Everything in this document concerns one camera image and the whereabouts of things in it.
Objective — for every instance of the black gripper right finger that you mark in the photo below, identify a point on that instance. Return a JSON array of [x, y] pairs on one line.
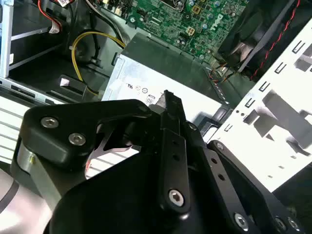
[[217, 169]]

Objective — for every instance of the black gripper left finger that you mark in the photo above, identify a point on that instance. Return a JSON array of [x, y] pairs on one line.
[[48, 136]]

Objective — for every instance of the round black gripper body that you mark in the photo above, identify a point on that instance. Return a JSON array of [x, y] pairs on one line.
[[109, 200]]

